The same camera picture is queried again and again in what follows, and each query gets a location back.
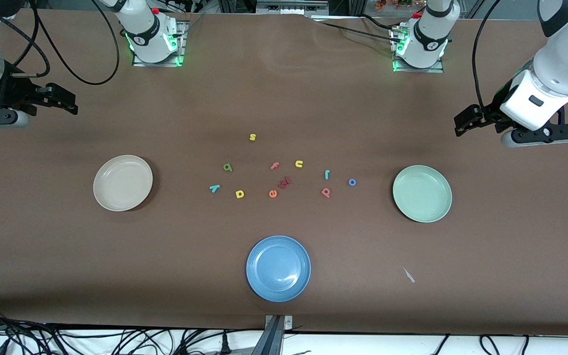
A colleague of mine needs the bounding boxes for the silver device box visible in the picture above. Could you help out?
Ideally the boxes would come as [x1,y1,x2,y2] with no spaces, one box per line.
[256,0,330,15]

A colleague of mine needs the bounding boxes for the dark aluminium profile beam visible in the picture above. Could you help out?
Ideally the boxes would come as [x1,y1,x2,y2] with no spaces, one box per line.
[250,316,284,355]

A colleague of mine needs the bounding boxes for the green plate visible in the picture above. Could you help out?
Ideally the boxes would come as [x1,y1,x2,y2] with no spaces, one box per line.
[392,165,453,223]

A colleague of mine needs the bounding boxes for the brown table cover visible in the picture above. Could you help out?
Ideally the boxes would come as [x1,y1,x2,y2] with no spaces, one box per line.
[0,9,568,337]

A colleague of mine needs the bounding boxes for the orange flowers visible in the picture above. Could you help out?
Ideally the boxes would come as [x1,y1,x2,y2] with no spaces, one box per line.
[375,0,425,11]

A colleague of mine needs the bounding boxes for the blue plate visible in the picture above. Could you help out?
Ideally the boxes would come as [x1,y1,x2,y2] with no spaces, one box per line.
[246,235,312,302]

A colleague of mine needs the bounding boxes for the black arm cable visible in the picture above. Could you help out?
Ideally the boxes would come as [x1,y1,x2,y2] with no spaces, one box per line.
[471,0,504,111]
[0,0,120,85]

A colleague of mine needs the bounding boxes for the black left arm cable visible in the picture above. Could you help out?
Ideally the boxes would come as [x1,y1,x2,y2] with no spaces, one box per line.
[471,0,504,111]

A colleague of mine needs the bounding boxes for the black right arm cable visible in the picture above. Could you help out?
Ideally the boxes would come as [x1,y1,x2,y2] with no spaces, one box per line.
[0,0,120,85]

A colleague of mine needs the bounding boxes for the silver metal bracket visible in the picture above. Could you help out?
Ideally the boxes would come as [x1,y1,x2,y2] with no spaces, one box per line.
[265,315,293,331]

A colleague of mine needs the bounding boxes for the beige brown plate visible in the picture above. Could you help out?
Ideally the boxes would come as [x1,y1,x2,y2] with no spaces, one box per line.
[93,155,154,212]

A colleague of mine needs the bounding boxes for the black cable on table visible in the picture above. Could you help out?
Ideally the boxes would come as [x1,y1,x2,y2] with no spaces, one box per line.
[314,14,405,45]

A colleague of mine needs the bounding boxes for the black looped floor cable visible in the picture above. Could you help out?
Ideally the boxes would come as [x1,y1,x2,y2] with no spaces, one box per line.
[479,334,531,355]

